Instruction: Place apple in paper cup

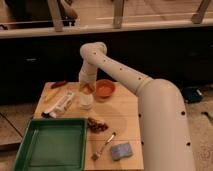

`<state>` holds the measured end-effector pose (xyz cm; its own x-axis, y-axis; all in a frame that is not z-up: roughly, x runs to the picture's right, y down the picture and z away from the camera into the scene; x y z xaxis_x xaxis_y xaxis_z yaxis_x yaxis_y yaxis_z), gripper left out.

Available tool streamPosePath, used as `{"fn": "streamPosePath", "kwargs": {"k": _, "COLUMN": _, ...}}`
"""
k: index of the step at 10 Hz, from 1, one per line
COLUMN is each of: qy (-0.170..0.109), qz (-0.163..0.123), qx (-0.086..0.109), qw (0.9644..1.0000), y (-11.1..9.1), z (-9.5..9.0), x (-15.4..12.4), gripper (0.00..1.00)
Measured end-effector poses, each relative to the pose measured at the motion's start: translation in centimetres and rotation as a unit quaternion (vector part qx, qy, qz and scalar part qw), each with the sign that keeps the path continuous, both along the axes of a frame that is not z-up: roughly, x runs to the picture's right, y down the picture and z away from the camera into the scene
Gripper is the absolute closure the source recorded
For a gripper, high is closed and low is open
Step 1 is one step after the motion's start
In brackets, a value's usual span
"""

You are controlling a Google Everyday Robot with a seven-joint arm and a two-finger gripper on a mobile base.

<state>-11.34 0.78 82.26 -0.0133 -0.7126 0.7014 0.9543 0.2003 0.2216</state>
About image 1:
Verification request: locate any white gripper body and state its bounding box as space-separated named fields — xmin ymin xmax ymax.
xmin=78 ymin=69 xmax=96 ymax=91

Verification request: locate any orange apple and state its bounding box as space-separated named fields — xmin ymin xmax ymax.
xmin=83 ymin=84 xmax=94 ymax=94

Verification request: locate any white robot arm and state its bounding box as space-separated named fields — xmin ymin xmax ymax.
xmin=79 ymin=42 xmax=196 ymax=171

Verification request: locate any white paper cup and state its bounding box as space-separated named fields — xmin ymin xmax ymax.
xmin=79 ymin=94 xmax=94 ymax=110

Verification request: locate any orange bowl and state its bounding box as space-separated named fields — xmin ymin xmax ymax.
xmin=95 ymin=79 xmax=115 ymax=98

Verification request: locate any red sausage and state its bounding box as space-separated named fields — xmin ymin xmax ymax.
xmin=51 ymin=81 xmax=67 ymax=89

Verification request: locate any white tube black cap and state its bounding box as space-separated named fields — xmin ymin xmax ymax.
xmin=41 ymin=91 xmax=75 ymax=118

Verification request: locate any brown dried fruit cluster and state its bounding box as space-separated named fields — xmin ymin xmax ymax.
xmin=87 ymin=117 xmax=108 ymax=133

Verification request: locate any green plastic tray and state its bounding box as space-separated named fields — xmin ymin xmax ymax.
xmin=12 ymin=119 xmax=87 ymax=171

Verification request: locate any blue sponge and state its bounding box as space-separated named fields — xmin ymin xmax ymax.
xmin=111 ymin=142 xmax=133 ymax=161

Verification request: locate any blue box on floor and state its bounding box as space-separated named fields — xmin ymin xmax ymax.
xmin=182 ymin=87 xmax=203 ymax=103

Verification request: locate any metal fork wooden handle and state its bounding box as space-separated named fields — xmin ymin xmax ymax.
xmin=91 ymin=132 xmax=116 ymax=161

